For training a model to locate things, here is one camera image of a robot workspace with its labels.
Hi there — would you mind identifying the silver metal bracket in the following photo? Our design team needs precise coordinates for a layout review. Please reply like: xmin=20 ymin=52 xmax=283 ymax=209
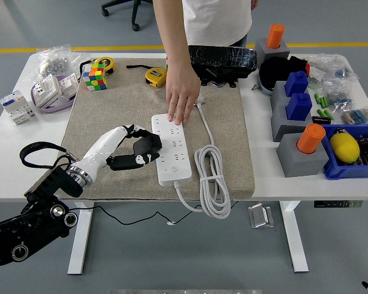
xmin=248 ymin=203 xmax=276 ymax=229

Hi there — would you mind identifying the clear bag of resistors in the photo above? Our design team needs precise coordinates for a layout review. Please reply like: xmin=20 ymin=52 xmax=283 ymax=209
xmin=340 ymin=106 xmax=368 ymax=126

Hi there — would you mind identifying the white power strip with cord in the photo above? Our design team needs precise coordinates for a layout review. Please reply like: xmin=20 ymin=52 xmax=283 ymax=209
xmin=151 ymin=94 xmax=232 ymax=220

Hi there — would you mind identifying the black office chair base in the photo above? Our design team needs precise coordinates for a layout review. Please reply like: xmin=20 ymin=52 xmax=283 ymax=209
xmin=101 ymin=0 xmax=155 ymax=31

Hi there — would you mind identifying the clear bag of screws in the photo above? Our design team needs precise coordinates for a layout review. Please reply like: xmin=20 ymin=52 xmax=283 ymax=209
xmin=36 ymin=44 xmax=82 ymax=77

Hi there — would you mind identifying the blue plastic bin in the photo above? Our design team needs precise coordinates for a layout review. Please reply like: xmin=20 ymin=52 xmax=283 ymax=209
xmin=321 ymin=124 xmax=368 ymax=181

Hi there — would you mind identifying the person's right hand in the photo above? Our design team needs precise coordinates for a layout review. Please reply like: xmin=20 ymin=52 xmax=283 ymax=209
xmin=166 ymin=72 xmax=202 ymax=126

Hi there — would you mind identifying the yellow lemon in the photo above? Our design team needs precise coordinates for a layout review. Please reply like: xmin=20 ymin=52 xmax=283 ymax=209
xmin=329 ymin=132 xmax=361 ymax=164

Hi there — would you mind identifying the black power adapter with cord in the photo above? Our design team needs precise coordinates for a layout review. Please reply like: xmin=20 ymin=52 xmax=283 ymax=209
xmin=69 ymin=131 xmax=245 ymax=226

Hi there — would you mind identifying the black plastic-wrapped device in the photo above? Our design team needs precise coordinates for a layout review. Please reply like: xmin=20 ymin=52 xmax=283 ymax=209
xmin=187 ymin=45 xmax=258 ymax=89

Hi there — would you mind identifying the clear bag of white parts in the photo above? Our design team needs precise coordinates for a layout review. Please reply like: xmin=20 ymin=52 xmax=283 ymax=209
xmin=306 ymin=54 xmax=358 ymax=83

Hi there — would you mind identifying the yellow tape measure with strap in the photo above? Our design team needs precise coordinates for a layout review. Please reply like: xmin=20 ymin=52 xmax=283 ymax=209
xmin=126 ymin=63 xmax=169 ymax=89

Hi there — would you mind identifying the person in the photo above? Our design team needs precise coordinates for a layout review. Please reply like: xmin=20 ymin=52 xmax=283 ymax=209
xmin=180 ymin=0 xmax=260 ymax=48

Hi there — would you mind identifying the light blue dish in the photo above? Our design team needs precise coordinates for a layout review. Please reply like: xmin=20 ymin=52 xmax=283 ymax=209
xmin=258 ymin=72 xmax=275 ymax=96

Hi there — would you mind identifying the black cloth bundle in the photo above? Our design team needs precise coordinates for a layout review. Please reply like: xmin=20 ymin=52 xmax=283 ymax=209
xmin=259 ymin=56 xmax=309 ymax=92

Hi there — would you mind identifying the grey stepped block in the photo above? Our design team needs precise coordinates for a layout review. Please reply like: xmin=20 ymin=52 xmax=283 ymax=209
xmin=269 ymin=81 xmax=314 ymax=142

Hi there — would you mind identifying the white wall socket panel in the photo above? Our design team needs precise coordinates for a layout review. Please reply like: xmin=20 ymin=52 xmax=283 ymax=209
xmin=33 ymin=74 xmax=63 ymax=108
xmin=58 ymin=75 xmax=80 ymax=101

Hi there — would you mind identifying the grey-brown mat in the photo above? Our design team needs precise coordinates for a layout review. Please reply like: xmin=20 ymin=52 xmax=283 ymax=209
xmin=48 ymin=58 xmax=255 ymax=202

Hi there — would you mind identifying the blue block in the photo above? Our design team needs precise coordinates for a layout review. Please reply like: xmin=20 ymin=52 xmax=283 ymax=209
xmin=284 ymin=71 xmax=309 ymax=97
xmin=285 ymin=92 xmax=313 ymax=121

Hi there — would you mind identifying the white table leg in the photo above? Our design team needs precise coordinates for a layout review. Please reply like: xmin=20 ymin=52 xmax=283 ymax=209
xmin=278 ymin=200 xmax=309 ymax=273
xmin=67 ymin=202 xmax=94 ymax=275

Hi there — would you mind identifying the orange cylinder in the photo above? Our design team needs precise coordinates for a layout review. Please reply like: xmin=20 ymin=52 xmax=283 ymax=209
xmin=296 ymin=124 xmax=326 ymax=155
xmin=266 ymin=23 xmax=286 ymax=50

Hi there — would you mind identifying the clear bag of blue parts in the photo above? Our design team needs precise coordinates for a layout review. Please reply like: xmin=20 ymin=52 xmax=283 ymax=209
xmin=323 ymin=78 xmax=356 ymax=108

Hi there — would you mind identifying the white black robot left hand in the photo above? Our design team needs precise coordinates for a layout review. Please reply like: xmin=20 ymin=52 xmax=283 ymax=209
xmin=76 ymin=124 xmax=162 ymax=179

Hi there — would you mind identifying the yellow black tape measure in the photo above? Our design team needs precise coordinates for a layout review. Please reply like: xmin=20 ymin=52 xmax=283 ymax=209
xmin=93 ymin=56 xmax=116 ymax=74

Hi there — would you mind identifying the black table control panel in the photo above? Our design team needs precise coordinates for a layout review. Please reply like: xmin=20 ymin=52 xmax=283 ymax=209
xmin=313 ymin=200 xmax=363 ymax=209

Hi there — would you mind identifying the white circuit breaker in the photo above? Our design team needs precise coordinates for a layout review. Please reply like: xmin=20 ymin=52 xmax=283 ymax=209
xmin=0 ymin=90 xmax=36 ymax=126

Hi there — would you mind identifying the purple tray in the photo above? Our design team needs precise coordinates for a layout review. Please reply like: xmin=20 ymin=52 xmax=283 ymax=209
xmin=30 ymin=72 xmax=80 ymax=115

